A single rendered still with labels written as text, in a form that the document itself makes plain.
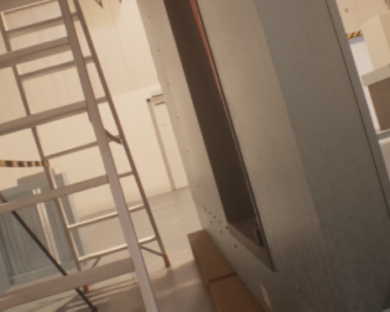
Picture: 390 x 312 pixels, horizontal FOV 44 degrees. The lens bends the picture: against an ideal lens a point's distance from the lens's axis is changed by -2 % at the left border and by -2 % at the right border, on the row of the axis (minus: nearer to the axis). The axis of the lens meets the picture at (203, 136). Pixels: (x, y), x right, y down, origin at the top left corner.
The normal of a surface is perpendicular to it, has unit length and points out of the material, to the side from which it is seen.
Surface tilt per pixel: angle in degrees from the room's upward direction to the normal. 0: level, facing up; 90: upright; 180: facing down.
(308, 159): 90
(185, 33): 90
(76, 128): 90
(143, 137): 90
